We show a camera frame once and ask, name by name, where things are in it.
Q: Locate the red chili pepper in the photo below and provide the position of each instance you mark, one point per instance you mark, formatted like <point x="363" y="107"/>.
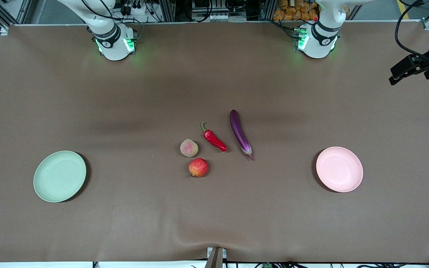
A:
<point x="214" y="140"/>

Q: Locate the purple eggplant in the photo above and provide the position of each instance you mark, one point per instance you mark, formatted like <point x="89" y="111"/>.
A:
<point x="238" y="132"/>

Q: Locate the pink plate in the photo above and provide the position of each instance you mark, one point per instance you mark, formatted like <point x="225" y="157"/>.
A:
<point x="339" y="169"/>

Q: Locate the orange packaged goods pile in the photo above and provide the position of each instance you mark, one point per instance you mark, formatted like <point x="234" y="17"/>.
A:
<point x="296" y="10"/>

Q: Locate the brown table cloth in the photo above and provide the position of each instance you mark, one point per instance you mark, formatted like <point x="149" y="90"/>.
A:
<point x="214" y="216"/>

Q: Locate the silver electronics box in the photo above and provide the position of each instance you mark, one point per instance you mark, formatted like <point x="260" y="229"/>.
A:
<point x="218" y="11"/>

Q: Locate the red apple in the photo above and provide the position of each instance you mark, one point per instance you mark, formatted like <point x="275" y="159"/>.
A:
<point x="198" y="167"/>

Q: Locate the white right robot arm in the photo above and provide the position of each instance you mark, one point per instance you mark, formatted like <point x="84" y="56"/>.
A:
<point x="114" y="48"/>

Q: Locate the light green plate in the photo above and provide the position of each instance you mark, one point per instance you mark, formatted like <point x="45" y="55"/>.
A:
<point x="60" y="176"/>

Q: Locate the white power strip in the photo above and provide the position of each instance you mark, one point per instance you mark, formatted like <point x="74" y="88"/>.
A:
<point x="136" y="8"/>

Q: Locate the pink green peach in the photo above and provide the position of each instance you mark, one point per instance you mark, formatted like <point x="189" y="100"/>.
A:
<point x="189" y="148"/>

